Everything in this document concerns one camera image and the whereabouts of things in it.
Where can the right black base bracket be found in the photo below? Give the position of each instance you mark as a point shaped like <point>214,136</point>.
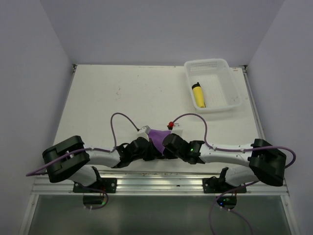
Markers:
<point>215,185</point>

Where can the aluminium mounting rail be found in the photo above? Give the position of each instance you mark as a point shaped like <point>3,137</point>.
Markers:
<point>133,183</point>

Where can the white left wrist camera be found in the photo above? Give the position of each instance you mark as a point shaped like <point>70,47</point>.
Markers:
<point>143,131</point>

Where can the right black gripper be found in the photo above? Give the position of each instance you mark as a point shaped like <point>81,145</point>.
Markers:
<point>168,155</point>

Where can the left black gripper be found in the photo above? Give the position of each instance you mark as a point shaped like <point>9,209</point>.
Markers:
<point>154,152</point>

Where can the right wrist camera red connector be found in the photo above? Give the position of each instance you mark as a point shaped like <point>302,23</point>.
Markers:
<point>175,128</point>

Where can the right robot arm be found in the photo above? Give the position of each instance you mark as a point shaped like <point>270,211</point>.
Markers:
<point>258,161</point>

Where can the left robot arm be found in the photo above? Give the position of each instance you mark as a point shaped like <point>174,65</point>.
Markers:
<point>70,159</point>

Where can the left black base bracket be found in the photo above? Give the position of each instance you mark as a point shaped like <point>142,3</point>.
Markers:
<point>108,185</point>

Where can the purple grey towel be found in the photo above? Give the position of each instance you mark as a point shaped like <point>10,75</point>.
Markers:
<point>155,146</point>

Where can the white plastic basket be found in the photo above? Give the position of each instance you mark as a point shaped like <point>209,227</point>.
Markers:
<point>217,82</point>

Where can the black base bracket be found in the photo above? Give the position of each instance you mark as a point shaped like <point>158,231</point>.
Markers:
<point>215,185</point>
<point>108,185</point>

